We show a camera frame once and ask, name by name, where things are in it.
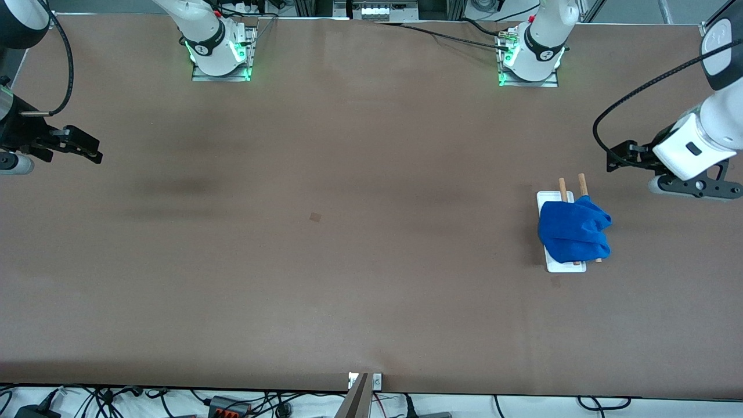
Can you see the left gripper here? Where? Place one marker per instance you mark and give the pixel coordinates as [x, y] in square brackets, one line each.
[643, 155]

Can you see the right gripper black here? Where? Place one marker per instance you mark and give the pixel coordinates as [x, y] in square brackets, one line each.
[18, 132]

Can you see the blue cloth towel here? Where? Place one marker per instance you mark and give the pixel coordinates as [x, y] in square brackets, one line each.
[572, 232]

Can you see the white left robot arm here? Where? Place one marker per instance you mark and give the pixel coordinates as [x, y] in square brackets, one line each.
[725, 110]

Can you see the white rack with wooden rods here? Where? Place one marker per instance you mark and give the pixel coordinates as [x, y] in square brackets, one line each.
[563, 267]

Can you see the small brown tape patch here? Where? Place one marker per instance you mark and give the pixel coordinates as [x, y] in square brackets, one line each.
[315, 216]

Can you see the black power adapter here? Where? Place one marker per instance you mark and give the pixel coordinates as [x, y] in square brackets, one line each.
[36, 413]

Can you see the grey control box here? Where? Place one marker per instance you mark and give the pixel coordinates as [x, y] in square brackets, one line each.
[380, 10]

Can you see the black power strip orange switches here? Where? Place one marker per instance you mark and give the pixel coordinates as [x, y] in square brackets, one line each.
[229, 409]

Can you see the black plug block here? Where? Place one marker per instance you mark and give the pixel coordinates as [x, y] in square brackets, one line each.
[426, 414]

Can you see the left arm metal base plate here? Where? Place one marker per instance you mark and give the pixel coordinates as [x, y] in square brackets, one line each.
[548, 82]

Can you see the metal corner bracket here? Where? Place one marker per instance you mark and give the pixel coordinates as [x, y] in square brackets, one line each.
[703, 29]

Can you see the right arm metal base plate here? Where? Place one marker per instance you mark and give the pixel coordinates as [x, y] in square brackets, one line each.
[223, 74]

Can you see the small metal edge bracket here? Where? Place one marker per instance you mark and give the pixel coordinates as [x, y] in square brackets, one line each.
[377, 381]

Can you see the grey camera mount beam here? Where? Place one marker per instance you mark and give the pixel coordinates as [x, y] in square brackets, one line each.
[354, 403]

